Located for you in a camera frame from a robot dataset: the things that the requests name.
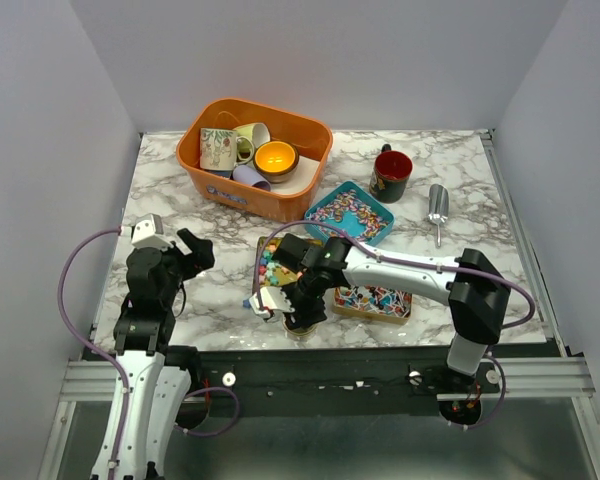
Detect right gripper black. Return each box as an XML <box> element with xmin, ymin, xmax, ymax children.
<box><xmin>273</xmin><ymin>271</ymin><xmax>327</xmax><ymax>332</ymax></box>

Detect gold round lid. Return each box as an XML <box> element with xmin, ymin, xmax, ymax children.
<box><xmin>285</xmin><ymin>325</ymin><xmax>317</xmax><ymax>342</ymax></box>

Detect gold tin star candies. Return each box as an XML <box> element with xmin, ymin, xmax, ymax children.
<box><xmin>256</xmin><ymin>236</ymin><xmax>297</xmax><ymax>287</ymax></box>

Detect gold tin round lollipops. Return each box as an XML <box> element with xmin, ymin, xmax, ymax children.
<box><xmin>332</xmin><ymin>287</ymin><xmax>412</xmax><ymax>325</ymax></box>

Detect teal tin swirl lollipops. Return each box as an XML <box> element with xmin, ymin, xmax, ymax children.
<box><xmin>304</xmin><ymin>181</ymin><xmax>394</xmax><ymax>246</ymax></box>

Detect metal scoop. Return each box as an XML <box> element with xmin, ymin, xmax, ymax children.
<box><xmin>427</xmin><ymin>184</ymin><xmax>450</xmax><ymax>248</ymax></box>

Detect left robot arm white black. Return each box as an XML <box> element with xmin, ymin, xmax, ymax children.
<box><xmin>91</xmin><ymin>229</ymin><xmax>215</xmax><ymax>479</ymax></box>

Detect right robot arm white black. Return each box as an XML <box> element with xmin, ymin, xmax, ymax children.
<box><xmin>273</xmin><ymin>234</ymin><xmax>511</xmax><ymax>392</ymax></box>

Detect lavender cup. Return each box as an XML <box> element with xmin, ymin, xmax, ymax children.
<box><xmin>232</xmin><ymin>165</ymin><xmax>271</xmax><ymax>191</ymax></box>

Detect illustrated white mug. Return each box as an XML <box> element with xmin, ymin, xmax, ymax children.
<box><xmin>200</xmin><ymin>128</ymin><xmax>237</xmax><ymax>171</ymax></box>

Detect yellow inside dark cup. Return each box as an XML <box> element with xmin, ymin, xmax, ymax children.
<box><xmin>253</xmin><ymin>140</ymin><xmax>299</xmax><ymax>184</ymax></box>

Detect black red skull mug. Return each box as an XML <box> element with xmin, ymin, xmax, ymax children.
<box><xmin>369</xmin><ymin>144</ymin><xmax>413</xmax><ymax>203</ymax></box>

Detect pale green mug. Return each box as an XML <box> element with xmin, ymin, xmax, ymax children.
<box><xmin>234</xmin><ymin>122</ymin><xmax>271</xmax><ymax>164</ymax></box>

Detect orange plastic bin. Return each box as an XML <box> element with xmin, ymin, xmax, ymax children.
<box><xmin>176</xmin><ymin>98</ymin><xmax>333</xmax><ymax>223</ymax></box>

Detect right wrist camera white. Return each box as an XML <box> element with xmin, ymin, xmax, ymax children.
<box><xmin>249</xmin><ymin>286</ymin><xmax>295</xmax><ymax>321</ymax></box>

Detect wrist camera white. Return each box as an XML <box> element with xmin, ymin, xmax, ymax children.
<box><xmin>249</xmin><ymin>286</ymin><xmax>295</xmax><ymax>321</ymax></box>
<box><xmin>131</xmin><ymin>213</ymin><xmax>174</xmax><ymax>251</ymax></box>

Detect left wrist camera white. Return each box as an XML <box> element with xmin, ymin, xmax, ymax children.
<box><xmin>131</xmin><ymin>213</ymin><xmax>174</xmax><ymax>251</ymax></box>

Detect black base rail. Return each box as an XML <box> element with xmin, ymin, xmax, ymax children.
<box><xmin>82</xmin><ymin>343</ymin><xmax>564</xmax><ymax>419</ymax></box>

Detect aluminium frame rail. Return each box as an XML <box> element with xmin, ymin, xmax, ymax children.
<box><xmin>59</xmin><ymin>361</ymin><xmax>118</xmax><ymax>402</ymax></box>
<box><xmin>500</xmin><ymin>357</ymin><xmax>596</xmax><ymax>399</ymax></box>

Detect right aluminium frame rail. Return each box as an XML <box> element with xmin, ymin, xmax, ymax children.
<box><xmin>500</xmin><ymin>357</ymin><xmax>596</xmax><ymax>399</ymax></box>

